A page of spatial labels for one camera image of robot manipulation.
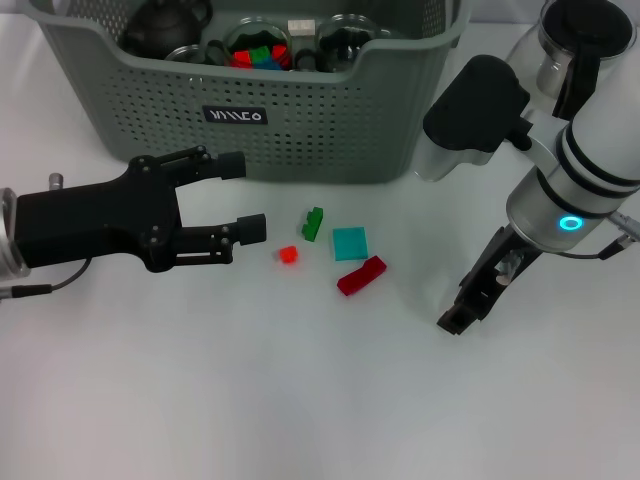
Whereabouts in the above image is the grey perforated storage bin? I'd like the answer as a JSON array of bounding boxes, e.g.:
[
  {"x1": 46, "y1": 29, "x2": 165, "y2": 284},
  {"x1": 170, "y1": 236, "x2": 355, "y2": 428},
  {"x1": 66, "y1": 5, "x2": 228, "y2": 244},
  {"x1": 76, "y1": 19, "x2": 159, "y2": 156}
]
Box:
[{"x1": 30, "y1": 0, "x2": 474, "y2": 184}]

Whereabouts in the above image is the glass teacup black base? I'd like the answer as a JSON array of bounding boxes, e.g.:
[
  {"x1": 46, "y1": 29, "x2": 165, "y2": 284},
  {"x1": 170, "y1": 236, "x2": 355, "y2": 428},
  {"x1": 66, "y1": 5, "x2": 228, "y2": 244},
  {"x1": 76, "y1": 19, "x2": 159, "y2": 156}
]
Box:
[
  {"x1": 314, "y1": 13, "x2": 394, "y2": 71},
  {"x1": 205, "y1": 14, "x2": 294, "y2": 70},
  {"x1": 163, "y1": 43, "x2": 209, "y2": 64},
  {"x1": 294, "y1": 48, "x2": 321, "y2": 71}
]

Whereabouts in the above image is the metal right gripper connector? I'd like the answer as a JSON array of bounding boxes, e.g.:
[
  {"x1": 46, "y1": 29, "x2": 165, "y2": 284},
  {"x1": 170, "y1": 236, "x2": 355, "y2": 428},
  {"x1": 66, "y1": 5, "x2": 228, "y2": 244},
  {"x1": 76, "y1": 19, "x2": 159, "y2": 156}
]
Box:
[{"x1": 494, "y1": 254, "x2": 524, "y2": 286}]

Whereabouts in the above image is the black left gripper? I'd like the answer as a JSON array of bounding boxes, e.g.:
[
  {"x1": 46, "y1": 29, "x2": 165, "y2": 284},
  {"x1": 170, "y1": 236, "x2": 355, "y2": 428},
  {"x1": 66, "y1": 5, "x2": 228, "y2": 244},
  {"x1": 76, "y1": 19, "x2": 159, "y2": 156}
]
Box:
[{"x1": 14, "y1": 145, "x2": 268, "y2": 274}]

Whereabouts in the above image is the glass teapot black handle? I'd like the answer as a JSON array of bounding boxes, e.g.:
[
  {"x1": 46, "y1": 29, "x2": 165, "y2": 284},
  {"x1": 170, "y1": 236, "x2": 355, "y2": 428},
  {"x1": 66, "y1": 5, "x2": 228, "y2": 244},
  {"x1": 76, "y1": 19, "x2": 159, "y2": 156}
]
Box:
[{"x1": 502, "y1": 0, "x2": 636, "y2": 121}]

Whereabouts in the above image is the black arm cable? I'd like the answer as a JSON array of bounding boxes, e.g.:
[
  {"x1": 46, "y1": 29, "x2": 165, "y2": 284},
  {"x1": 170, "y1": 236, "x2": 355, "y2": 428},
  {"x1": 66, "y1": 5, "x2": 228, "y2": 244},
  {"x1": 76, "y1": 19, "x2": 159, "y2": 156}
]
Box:
[{"x1": 552, "y1": 232, "x2": 639, "y2": 261}]

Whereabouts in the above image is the black clay teapot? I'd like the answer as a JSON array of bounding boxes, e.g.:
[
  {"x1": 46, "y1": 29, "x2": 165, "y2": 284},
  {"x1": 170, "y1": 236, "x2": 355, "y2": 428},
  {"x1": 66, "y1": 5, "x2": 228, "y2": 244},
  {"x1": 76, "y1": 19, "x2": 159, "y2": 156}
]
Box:
[{"x1": 119, "y1": 0, "x2": 216, "y2": 56}]

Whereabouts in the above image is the green stepped toy brick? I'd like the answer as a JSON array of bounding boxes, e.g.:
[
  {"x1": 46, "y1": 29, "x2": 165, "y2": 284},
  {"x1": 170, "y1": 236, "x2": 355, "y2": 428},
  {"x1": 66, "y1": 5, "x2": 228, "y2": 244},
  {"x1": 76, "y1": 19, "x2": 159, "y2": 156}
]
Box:
[{"x1": 301, "y1": 205, "x2": 325, "y2": 243}]

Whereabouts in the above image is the dark red long brick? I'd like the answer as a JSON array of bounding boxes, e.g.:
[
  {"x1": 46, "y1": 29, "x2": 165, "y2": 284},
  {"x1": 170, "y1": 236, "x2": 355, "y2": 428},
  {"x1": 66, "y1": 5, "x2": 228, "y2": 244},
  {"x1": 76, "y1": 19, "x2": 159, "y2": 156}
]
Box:
[{"x1": 335, "y1": 254, "x2": 389, "y2": 298}]

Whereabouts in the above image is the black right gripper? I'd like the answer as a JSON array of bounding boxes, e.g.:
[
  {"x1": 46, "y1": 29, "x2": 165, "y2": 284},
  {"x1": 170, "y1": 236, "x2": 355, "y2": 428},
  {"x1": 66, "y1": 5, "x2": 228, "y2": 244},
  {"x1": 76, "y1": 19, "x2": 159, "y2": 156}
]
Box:
[{"x1": 436, "y1": 224, "x2": 544, "y2": 335}]

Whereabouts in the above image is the teal square toy plate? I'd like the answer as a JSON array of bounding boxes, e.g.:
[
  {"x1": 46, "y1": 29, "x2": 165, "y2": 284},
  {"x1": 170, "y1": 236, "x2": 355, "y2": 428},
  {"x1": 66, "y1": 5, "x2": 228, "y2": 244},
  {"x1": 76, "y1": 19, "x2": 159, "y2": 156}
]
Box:
[{"x1": 332, "y1": 226, "x2": 370, "y2": 262}]

